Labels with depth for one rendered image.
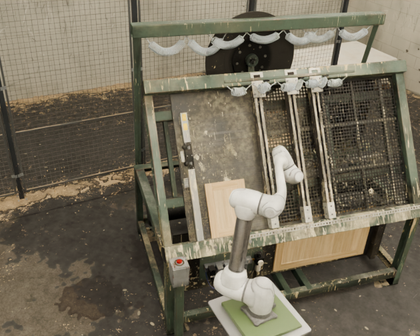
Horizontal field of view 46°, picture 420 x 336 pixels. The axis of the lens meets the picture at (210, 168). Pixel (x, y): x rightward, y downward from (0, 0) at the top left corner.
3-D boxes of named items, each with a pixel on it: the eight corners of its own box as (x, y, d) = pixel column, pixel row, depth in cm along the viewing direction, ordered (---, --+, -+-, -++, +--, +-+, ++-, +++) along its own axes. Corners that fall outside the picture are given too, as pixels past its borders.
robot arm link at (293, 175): (299, 179, 349) (290, 163, 348) (309, 178, 334) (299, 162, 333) (287, 187, 346) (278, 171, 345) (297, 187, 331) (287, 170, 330)
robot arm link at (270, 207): (287, 195, 296) (266, 189, 299) (281, 206, 280) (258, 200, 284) (283, 214, 301) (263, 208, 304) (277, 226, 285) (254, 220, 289)
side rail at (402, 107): (405, 203, 419) (413, 204, 408) (387, 76, 420) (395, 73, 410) (413, 202, 421) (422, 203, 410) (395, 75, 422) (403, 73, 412)
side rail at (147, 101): (161, 245, 361) (164, 247, 351) (141, 98, 363) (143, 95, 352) (169, 244, 363) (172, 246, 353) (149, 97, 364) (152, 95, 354)
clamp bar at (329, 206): (323, 218, 391) (338, 220, 367) (302, 71, 392) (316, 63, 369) (333, 217, 393) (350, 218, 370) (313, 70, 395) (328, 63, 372)
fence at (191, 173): (196, 241, 362) (197, 241, 359) (179, 113, 364) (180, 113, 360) (203, 239, 364) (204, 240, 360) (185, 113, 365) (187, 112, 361)
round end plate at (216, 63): (205, 109, 422) (209, 15, 379) (203, 106, 426) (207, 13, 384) (289, 100, 443) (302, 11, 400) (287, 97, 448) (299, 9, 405)
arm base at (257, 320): (283, 315, 321) (284, 309, 318) (255, 327, 310) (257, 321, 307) (266, 297, 334) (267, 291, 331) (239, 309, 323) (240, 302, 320)
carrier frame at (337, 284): (167, 335, 396) (165, 259, 352) (137, 229, 507) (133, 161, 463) (398, 284, 456) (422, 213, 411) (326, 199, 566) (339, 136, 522)
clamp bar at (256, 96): (266, 228, 377) (279, 231, 354) (245, 76, 379) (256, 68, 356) (278, 226, 380) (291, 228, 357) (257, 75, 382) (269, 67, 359)
